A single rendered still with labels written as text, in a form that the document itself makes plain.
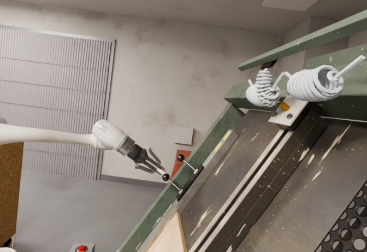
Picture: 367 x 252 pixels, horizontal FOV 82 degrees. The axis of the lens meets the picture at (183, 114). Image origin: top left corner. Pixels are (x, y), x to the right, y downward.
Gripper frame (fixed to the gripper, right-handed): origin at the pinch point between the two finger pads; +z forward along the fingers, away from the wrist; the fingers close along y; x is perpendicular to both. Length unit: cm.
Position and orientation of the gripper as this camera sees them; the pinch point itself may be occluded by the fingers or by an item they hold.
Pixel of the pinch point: (163, 171)
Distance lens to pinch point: 113.4
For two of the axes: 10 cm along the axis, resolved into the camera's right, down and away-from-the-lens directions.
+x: 1.3, 0.7, -9.9
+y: -6.1, 7.9, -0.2
